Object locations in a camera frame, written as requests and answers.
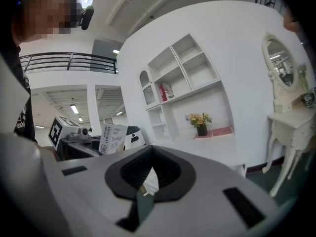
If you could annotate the white and black device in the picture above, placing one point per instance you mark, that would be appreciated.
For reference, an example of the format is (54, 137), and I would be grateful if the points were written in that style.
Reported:
(135, 137)

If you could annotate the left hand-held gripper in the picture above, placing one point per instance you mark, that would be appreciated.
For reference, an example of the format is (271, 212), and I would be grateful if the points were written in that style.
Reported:
(64, 135)

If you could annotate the white small item box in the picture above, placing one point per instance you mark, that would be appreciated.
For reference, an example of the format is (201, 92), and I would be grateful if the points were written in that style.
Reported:
(111, 138)

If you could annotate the red and white box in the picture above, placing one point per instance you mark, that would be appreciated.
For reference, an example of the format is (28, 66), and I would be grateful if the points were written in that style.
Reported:
(166, 92)

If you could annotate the black balcony railing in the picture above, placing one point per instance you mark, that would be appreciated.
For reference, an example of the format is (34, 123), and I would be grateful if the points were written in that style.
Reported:
(71, 63)

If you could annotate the black and white small cube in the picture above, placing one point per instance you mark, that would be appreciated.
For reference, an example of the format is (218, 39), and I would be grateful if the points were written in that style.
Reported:
(308, 99)

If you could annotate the long ceiling light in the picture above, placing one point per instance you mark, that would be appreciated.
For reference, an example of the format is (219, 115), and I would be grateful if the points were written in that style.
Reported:
(74, 108)

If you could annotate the round ceiling lamp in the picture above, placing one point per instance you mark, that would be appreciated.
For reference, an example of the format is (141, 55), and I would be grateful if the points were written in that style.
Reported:
(86, 1)

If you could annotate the person's black shirt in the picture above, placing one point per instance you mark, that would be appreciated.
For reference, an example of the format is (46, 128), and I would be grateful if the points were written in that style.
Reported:
(21, 102)

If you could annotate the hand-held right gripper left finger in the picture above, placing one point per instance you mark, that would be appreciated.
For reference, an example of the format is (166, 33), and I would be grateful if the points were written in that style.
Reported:
(123, 181)

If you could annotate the white desk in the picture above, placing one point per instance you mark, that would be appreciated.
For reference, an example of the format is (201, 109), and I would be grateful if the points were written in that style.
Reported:
(217, 152)

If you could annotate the white oval mirror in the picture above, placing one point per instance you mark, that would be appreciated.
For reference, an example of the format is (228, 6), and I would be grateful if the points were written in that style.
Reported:
(279, 63)

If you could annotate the pink mat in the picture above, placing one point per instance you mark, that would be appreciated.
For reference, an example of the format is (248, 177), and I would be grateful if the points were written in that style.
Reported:
(219, 132)

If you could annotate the black head-mounted camera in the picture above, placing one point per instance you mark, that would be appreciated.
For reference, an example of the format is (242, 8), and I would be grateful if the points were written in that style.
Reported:
(86, 16)

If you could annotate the person's left forearm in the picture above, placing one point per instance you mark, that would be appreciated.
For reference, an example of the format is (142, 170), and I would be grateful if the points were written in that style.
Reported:
(48, 153)

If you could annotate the orange flowers in black pot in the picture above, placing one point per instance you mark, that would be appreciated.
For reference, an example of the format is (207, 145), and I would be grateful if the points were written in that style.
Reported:
(201, 125)

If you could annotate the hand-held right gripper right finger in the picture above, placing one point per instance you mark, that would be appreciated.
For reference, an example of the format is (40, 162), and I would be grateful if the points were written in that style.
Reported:
(180, 179)

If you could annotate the person's head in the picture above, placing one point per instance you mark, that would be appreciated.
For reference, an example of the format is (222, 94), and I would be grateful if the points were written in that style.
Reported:
(42, 11)

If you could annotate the white dressing table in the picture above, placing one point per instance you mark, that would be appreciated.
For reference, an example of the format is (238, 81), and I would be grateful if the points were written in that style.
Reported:
(288, 127)

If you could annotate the white shelf unit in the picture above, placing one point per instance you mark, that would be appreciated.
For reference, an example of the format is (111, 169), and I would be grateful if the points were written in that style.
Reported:
(197, 68)

